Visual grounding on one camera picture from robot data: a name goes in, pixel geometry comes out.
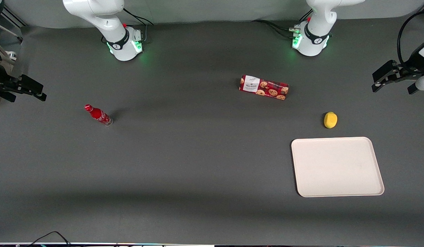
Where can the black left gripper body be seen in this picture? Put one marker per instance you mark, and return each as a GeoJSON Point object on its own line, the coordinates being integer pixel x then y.
{"type": "Point", "coordinates": [405, 72]}

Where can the red tartan cookie box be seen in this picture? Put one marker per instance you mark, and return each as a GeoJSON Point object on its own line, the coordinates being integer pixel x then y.
{"type": "Point", "coordinates": [264, 87]}

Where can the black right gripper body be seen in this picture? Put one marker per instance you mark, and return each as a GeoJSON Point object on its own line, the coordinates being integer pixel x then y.
{"type": "Point", "coordinates": [2, 83]}

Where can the red cola bottle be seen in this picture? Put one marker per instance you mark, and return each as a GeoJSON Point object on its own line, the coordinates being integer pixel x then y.
{"type": "Point", "coordinates": [98, 114]}

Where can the cream plastic tray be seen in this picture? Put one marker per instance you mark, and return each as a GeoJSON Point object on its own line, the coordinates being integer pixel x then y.
{"type": "Point", "coordinates": [337, 167]}

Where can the metal frame rail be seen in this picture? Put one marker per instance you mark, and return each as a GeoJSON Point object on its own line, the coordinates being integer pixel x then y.
{"type": "Point", "coordinates": [13, 19]}

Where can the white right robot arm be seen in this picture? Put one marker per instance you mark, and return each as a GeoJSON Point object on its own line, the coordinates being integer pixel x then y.
{"type": "Point", "coordinates": [105, 20]}

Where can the yellow lemon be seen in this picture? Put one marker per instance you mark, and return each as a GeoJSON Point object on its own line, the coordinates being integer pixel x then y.
{"type": "Point", "coordinates": [330, 120]}

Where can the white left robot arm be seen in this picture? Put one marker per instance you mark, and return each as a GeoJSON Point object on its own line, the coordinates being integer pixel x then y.
{"type": "Point", "coordinates": [315, 32]}

